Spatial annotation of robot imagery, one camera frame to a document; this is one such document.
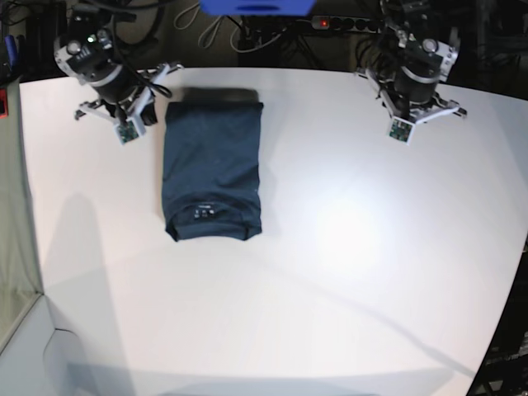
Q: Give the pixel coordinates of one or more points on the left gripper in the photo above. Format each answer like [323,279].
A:
[411,96]

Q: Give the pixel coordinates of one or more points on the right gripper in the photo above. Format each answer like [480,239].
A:
[129,95]

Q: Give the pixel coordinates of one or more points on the dark blue t-shirt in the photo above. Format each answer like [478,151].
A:
[211,164]

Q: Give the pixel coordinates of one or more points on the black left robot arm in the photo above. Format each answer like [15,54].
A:
[412,55]

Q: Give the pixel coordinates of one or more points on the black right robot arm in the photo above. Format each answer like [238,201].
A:
[92,52]

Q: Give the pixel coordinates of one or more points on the blue plastic bin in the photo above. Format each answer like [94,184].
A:
[289,8]

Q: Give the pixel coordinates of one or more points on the black power strip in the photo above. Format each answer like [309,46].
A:
[345,24]

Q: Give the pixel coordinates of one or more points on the red box object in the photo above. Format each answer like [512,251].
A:
[3,104]

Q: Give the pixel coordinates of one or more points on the blue cylinder object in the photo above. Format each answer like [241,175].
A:
[12,51]

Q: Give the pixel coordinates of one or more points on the grey-green fabric curtain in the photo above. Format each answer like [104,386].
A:
[21,283]

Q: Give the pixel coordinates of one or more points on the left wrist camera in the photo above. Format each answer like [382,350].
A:
[401,130]

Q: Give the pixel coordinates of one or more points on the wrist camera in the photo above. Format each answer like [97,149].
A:
[129,130]
[401,130]

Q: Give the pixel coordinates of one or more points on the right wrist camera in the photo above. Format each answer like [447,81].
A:
[129,130]

